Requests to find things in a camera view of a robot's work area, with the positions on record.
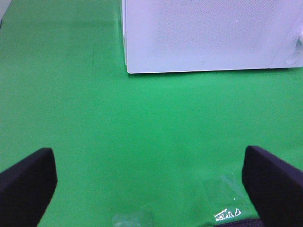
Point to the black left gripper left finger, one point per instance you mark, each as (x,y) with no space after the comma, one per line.
(27,188)

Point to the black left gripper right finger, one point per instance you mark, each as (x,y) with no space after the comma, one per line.
(274,187)

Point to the white microwave door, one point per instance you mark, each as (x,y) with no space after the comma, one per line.
(162,36)

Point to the clear tape patch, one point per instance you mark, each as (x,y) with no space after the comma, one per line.
(226,198)

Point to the green table cloth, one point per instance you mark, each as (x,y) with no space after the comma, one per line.
(130,146)

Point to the white microwave oven body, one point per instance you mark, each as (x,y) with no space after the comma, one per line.
(293,42)

